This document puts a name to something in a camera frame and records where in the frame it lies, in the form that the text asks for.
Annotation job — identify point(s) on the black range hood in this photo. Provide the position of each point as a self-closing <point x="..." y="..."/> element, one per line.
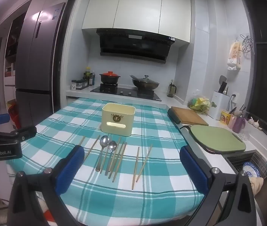
<point x="133" y="46"/>

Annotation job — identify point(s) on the cream utensil holder box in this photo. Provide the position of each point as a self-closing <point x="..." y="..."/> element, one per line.
<point x="118" y="120"/>

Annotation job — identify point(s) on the sink dish rack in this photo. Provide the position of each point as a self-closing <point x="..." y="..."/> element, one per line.
<point x="248" y="157"/>

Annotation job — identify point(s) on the pink cup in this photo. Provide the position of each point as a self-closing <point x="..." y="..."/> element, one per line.
<point x="231" y="122"/>

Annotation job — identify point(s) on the small metal spoon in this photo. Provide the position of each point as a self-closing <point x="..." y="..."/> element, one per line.
<point x="112" y="146"/>

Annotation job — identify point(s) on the dark wall shelf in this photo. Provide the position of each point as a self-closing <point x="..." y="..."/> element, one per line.
<point x="11" y="51"/>

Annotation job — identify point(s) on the white wall cabinet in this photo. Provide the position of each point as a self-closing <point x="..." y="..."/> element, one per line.
<point x="135" y="11"/>

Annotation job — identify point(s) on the teal plaid tablecloth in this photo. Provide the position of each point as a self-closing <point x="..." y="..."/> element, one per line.
<point x="161" y="146"/>

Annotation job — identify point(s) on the hanging printed bag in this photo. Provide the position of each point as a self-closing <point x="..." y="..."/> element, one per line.
<point x="234" y="55"/>

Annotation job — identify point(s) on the red bin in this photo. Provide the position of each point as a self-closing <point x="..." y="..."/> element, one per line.
<point x="15" y="116"/>

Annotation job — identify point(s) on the dark drinking bottle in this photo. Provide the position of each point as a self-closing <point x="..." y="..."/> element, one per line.
<point x="171" y="90"/>

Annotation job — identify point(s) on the garlic bulbs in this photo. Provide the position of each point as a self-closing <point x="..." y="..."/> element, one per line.
<point x="255" y="123"/>

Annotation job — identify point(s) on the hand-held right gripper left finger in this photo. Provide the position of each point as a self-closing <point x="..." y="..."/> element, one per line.
<point x="68" y="169"/>

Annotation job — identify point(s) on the dark wok with lid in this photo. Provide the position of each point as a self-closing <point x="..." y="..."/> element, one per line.
<point x="145" y="82"/>

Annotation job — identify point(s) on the black pot with red lid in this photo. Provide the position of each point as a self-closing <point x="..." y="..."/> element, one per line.
<point x="109" y="77"/>

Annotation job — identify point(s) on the dark sauce bottle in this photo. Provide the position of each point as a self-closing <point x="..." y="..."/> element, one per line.
<point x="92" y="78"/>
<point x="86" y="76"/>

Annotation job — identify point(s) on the clear drinking glass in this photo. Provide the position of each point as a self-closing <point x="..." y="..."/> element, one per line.
<point x="245" y="133"/>

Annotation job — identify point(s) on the white spice jar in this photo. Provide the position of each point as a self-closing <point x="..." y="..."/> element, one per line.
<point x="73" y="85"/>

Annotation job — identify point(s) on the yellow printed mug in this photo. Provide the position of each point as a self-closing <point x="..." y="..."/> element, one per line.
<point x="225" y="117"/>

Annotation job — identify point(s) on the large metal spoon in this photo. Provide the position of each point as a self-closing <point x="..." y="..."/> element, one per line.
<point x="104" y="140"/>

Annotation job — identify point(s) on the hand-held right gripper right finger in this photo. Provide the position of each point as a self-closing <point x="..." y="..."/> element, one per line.
<point x="193" y="171"/>

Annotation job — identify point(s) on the white knife holder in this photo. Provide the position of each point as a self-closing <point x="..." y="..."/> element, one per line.
<point x="220" y="103"/>

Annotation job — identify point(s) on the green cutting board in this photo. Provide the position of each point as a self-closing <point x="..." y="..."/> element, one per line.
<point x="218" y="140"/>

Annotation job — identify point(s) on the beige cloth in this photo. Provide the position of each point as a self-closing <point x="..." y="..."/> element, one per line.
<point x="257" y="184"/>

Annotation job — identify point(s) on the grey refrigerator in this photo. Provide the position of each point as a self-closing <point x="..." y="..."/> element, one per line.
<point x="37" y="63"/>

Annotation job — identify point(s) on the black gas cooktop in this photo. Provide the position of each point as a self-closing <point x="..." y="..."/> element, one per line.
<point x="126" y="93"/>

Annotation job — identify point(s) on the blue and white plate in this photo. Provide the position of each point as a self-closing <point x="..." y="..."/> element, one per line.
<point x="251" y="169"/>

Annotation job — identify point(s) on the dark spice jar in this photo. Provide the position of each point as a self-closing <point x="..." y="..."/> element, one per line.
<point x="85" y="83"/>
<point x="79" y="84"/>

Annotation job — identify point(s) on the plastic bag of vegetables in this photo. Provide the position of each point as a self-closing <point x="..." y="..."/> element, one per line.
<point x="199" y="103"/>

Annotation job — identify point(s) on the wooden cutting board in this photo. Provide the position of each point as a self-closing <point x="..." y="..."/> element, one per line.
<point x="191" y="116"/>

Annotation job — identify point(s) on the black spatula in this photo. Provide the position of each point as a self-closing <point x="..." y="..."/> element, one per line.
<point x="222" y="80"/>

